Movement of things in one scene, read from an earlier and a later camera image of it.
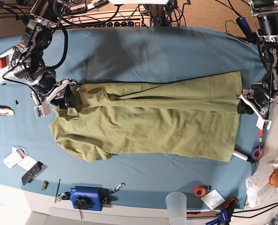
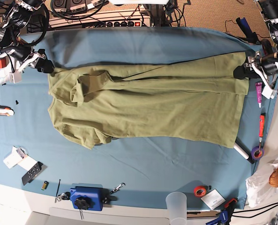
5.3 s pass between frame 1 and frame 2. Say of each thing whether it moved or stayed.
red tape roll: stayed
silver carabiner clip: stayed
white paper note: stayed
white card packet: stayed
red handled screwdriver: stayed
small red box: stayed
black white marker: moved
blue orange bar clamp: stayed
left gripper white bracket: moved
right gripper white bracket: moved
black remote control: stayed
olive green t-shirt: moved
